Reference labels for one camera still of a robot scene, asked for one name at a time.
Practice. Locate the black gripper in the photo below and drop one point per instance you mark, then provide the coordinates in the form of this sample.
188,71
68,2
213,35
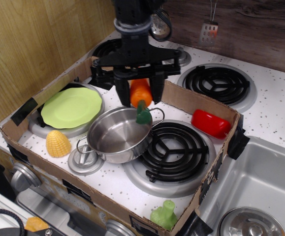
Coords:
136,59

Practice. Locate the orange toy carrot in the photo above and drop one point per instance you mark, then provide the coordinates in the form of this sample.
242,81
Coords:
141,98

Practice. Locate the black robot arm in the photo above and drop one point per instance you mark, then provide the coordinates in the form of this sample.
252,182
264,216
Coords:
134,17

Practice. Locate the light green plastic plate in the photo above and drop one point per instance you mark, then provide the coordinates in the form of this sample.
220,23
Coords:
71,108

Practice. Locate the back left black burner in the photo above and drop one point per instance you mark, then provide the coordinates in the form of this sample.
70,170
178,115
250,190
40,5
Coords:
108,47

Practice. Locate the black burner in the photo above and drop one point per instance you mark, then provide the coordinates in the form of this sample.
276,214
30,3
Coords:
224,83
175,163
108,47

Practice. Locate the silver back stove knob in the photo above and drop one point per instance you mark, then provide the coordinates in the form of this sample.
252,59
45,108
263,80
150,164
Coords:
184,58

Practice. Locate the silver stove knob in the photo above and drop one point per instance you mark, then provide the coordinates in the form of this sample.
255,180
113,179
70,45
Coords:
184,58
83,161

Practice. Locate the hanging silver strainer ladle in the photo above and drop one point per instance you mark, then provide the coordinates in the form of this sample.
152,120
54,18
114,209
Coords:
161,28

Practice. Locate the stainless steel pot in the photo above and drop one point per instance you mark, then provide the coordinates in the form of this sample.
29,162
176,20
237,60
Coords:
117,138

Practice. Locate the back right black burner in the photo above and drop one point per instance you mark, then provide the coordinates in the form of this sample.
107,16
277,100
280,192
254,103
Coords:
224,83

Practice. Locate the front right black burner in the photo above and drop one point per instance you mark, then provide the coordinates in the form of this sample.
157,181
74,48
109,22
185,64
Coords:
175,163

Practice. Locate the red toy pepper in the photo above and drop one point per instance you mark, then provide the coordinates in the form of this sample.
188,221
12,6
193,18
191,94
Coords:
210,124

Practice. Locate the hanging silver spatula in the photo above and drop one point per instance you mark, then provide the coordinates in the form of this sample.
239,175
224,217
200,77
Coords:
209,29

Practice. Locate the silver front stove knob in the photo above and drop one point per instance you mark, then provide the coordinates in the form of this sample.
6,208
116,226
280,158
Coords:
83,161

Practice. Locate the yellow toy corn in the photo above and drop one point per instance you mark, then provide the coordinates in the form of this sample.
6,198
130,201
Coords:
57,144

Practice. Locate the green toy broccoli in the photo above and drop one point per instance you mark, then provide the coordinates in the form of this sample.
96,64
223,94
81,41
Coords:
164,215

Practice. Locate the brown cardboard fence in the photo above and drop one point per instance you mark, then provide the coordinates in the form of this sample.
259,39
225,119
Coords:
108,193

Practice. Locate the silver oven knob right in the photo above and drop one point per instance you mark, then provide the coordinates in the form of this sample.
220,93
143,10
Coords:
115,228

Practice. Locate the silver oven knob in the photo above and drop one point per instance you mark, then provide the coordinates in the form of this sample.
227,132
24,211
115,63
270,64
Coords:
115,228
23,178

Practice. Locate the silver oven knob left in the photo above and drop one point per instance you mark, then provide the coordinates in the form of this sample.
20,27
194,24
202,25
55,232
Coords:
23,178

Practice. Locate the silver sink basin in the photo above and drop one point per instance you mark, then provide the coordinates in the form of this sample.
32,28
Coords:
256,179

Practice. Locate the orange toy bottom left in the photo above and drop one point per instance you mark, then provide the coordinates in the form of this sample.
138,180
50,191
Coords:
35,224

